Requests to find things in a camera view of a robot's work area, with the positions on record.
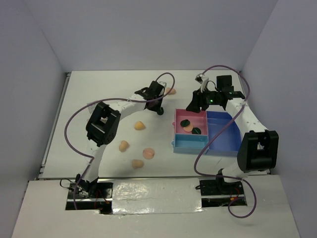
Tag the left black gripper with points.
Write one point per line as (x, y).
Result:
(157, 108)

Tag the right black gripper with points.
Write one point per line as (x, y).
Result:
(198, 101)

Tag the gourd sponge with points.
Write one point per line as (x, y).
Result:
(170, 91)
(124, 145)
(137, 164)

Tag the green puff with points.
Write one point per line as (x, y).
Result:
(196, 130)
(185, 123)
(160, 112)

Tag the orange teardrop sponge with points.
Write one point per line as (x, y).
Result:
(139, 125)

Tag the peach puff with ribbon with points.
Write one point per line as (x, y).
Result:
(148, 153)

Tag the green puff top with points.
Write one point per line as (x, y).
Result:
(160, 112)

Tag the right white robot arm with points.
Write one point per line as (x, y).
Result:
(259, 146)

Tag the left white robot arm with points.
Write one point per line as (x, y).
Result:
(102, 127)

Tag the pink drawer box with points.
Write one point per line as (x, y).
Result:
(198, 120)

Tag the light blue drawer box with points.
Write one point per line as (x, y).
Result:
(189, 143)

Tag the purple-blue organizer tray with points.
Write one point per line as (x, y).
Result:
(229, 141)

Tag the gourd sponge front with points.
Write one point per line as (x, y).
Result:
(137, 164)

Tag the silver grey eyeshadow palette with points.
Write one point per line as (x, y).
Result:
(91, 107)

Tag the silver foil tape sheet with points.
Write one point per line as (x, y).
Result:
(156, 196)

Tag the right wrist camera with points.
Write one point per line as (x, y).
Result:
(203, 80)

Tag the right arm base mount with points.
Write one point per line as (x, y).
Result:
(218, 193)

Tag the aluminium rail left edge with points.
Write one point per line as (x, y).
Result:
(48, 146)

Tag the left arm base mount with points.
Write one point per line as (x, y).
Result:
(93, 195)

